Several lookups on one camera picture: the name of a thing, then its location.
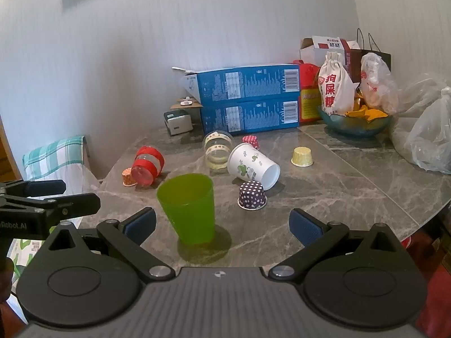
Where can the yellow paper baking cup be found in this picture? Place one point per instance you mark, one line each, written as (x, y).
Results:
(302, 157)

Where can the clear cup with red tape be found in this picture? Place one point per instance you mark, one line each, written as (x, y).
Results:
(148, 165)

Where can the purple dotted paper baking cup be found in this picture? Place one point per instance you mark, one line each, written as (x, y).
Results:
(252, 194)

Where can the white chair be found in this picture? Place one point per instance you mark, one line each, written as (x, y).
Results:
(75, 172)

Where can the red checked paper baking cup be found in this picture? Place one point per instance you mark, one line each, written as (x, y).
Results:
(251, 141)

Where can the white printed paper cup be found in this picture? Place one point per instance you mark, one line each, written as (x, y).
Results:
(252, 163)

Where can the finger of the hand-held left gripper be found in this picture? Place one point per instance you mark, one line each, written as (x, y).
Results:
(45, 187)
(75, 205)

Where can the clear plastic bag red print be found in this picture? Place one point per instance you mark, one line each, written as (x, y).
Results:
(378, 84)

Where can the green plastic cup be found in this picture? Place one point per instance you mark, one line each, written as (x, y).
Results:
(190, 211)

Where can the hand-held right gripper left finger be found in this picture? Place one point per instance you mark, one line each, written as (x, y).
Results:
(141, 226)

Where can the dark paper shopping bag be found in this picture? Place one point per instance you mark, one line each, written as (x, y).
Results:
(356, 63)

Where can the yellow snack packets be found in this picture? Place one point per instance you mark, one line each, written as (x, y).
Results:
(370, 113)

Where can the clear cup with yellow tape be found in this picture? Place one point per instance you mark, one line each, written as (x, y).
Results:
(217, 149)

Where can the blue glass bowl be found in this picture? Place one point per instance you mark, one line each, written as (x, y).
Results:
(352, 126)

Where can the large clear plastic bag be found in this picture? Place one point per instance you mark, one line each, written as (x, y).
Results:
(426, 130)

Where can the green checked cloth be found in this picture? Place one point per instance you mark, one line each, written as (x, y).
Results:
(49, 156)

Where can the white and red carton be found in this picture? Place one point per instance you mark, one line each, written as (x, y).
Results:
(317, 49)

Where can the white bag with green print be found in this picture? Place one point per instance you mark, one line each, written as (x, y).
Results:
(26, 257)

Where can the blue cardboard box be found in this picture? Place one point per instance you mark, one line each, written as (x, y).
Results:
(250, 116)
(243, 82)

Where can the small white label printer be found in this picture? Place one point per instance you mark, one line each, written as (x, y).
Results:
(179, 122)

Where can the red and yellow packet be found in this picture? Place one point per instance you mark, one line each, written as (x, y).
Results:
(308, 95)

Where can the orange paper baking cup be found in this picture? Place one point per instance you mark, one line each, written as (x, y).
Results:
(127, 177)

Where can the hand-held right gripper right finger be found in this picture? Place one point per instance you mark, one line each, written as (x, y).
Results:
(305, 227)

